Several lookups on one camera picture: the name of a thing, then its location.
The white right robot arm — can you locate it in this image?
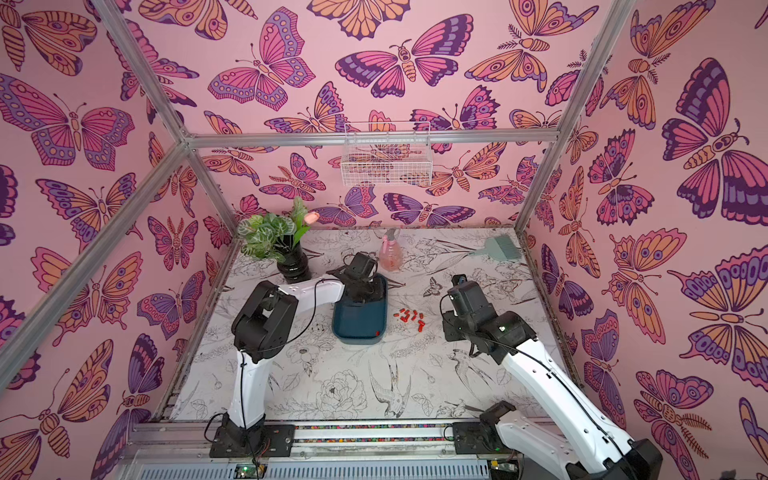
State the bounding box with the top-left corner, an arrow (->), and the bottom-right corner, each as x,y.
441,274 -> 663,479

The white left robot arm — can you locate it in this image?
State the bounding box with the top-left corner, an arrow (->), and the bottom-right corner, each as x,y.
227,252 -> 388,430

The teal storage box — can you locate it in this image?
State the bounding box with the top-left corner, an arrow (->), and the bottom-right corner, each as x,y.
332,274 -> 388,345

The pink spray bottle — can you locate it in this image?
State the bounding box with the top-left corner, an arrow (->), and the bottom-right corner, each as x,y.
378,228 -> 403,272

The black vase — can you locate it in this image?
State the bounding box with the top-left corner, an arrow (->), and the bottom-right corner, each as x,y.
276,243 -> 312,284

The green artificial plant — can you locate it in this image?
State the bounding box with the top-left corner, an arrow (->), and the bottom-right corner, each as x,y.
237,198 -> 319,263

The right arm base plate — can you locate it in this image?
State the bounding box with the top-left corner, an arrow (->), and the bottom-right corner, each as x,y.
451,421 -> 511,455

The white wire basket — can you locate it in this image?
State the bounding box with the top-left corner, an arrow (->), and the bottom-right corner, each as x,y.
338,120 -> 434,188

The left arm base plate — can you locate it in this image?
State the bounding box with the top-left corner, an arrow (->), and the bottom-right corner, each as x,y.
209,420 -> 296,459

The aluminium frame post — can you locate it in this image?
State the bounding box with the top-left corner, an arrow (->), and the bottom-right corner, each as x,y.
515,0 -> 636,235

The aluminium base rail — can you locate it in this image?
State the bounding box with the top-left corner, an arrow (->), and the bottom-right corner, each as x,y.
111,419 -> 559,479

